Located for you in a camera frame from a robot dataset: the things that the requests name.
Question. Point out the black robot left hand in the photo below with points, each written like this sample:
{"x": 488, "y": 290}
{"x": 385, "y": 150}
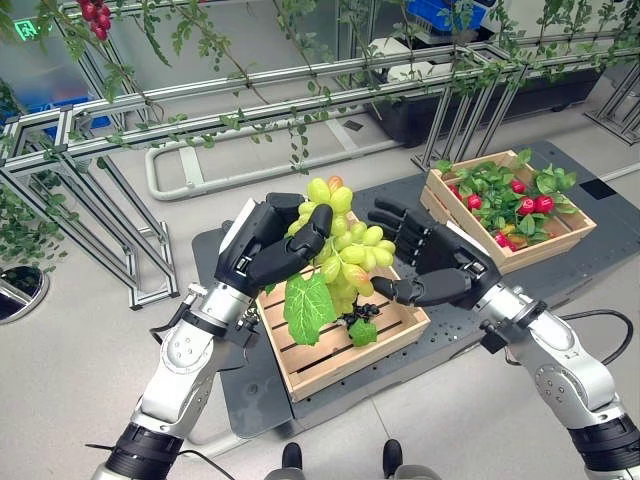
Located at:
{"x": 270, "y": 250}

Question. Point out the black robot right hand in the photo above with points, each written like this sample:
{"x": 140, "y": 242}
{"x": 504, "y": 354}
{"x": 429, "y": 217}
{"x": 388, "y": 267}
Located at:
{"x": 450, "y": 287}

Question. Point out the green grape bunch with leaves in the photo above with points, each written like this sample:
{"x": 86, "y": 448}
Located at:
{"x": 360, "y": 250}

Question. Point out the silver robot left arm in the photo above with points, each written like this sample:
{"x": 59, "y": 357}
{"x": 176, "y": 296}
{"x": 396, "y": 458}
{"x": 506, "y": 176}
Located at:
{"x": 185, "y": 360}

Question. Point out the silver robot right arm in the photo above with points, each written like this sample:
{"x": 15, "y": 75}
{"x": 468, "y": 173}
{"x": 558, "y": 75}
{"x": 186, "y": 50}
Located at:
{"x": 565, "y": 370}

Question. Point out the wooden crate with red fruits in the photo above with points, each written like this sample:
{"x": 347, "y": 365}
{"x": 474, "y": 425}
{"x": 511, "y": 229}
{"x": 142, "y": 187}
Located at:
{"x": 550, "y": 245}

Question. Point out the dark grey floor platform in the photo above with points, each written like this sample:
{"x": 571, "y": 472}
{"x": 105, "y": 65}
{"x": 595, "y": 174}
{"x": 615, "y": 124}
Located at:
{"x": 450, "y": 360}

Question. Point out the red fruit branch green leaves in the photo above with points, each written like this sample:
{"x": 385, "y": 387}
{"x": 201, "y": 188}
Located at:
{"x": 500, "y": 200}

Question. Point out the empty wooden slat crate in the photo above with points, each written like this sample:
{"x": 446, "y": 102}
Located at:
{"x": 325, "y": 360}

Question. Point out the small black floor plate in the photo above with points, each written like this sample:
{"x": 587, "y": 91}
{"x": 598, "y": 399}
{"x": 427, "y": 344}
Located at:
{"x": 353, "y": 125}

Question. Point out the black planter trough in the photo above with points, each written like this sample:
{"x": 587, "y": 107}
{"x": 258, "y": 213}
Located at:
{"x": 420, "y": 120}

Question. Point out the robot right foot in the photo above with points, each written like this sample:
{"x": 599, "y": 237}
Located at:
{"x": 392, "y": 456}

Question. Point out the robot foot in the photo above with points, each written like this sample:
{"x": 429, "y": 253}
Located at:
{"x": 392, "y": 456}
{"x": 292, "y": 456}

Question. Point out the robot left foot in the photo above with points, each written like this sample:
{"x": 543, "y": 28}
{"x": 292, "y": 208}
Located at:
{"x": 292, "y": 456}

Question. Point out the green artificial vines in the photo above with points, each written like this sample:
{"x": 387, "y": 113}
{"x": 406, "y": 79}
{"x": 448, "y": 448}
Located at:
{"x": 25, "y": 240}

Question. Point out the round metal rimmed dish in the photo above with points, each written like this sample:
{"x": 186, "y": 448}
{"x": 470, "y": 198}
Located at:
{"x": 25, "y": 295}

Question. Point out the blue storage box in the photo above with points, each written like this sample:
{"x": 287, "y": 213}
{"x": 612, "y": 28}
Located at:
{"x": 50, "y": 107}

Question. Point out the blue plastic bin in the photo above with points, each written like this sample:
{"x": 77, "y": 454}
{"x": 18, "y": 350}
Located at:
{"x": 435, "y": 12}

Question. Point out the red grape bunch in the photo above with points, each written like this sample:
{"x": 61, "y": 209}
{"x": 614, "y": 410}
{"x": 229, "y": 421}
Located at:
{"x": 100, "y": 20}

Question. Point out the green exit sign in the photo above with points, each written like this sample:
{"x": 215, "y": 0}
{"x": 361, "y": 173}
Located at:
{"x": 26, "y": 30}

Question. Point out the white tube floor frame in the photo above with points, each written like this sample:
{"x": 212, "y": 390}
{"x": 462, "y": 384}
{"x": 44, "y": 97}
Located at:
{"x": 160, "y": 192}

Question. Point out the aluminium profile trellis frame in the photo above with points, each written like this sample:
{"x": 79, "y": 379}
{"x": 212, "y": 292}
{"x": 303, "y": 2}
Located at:
{"x": 250, "y": 80}

